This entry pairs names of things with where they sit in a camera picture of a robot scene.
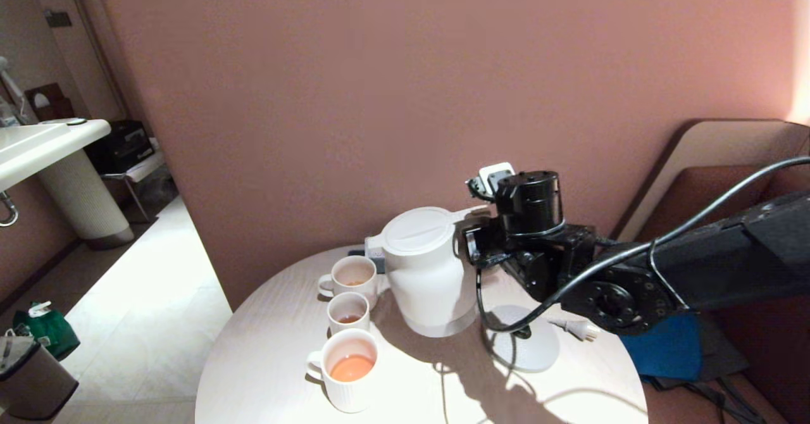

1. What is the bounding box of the white electric kettle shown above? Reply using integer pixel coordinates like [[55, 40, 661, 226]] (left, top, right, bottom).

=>
[[365, 206, 491, 338]]

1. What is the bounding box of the medium white ribbed mug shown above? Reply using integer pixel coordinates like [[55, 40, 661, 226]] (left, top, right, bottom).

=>
[[318, 256, 378, 311]]

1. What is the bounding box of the round white kettle base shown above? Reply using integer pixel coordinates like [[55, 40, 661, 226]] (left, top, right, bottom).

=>
[[490, 305, 561, 373]]

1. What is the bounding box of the white power plug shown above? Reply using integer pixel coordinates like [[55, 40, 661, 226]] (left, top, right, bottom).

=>
[[547, 318, 599, 341]]

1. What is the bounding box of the small white mug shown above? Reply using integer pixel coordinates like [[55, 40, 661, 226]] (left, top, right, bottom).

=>
[[327, 292, 370, 336]]

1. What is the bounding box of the large white ribbed mug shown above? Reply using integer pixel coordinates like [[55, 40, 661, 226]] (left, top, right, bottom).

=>
[[306, 328, 379, 413]]

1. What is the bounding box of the blue cushion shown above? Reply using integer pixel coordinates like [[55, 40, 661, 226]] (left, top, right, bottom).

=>
[[620, 310, 702, 382]]

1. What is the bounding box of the beige leaning board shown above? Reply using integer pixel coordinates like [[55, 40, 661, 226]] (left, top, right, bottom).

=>
[[607, 120, 810, 241]]

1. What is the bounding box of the black box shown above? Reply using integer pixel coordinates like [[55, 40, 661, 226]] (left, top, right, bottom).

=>
[[85, 121, 156, 177]]

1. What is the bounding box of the green bag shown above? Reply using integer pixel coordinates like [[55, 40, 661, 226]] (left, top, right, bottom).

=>
[[14, 302, 81, 363]]

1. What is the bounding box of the beige door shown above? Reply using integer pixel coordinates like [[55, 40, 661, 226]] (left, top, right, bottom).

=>
[[25, 0, 137, 127]]

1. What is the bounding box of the white sink counter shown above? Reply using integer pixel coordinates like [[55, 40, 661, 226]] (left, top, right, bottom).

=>
[[0, 120, 113, 194]]

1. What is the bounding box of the brown trash bin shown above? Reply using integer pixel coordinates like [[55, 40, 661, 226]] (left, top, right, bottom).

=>
[[0, 329, 80, 421]]

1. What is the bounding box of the chrome drain pipe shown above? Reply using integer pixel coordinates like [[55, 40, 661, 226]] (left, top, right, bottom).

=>
[[0, 193, 20, 229]]

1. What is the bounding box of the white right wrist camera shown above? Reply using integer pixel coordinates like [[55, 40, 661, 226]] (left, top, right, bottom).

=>
[[467, 163, 516, 202]]

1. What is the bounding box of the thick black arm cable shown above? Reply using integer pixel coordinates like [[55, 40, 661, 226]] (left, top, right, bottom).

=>
[[475, 156, 810, 336]]

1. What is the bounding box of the grey bag with straps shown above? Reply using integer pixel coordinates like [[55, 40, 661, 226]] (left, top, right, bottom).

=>
[[642, 313, 763, 424]]

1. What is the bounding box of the white ribbed pedestal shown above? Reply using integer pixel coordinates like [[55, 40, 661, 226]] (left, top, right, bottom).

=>
[[38, 152, 135, 252]]

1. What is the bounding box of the brown wall tissue holder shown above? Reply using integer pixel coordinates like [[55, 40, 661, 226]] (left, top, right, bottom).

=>
[[27, 83, 77, 124]]

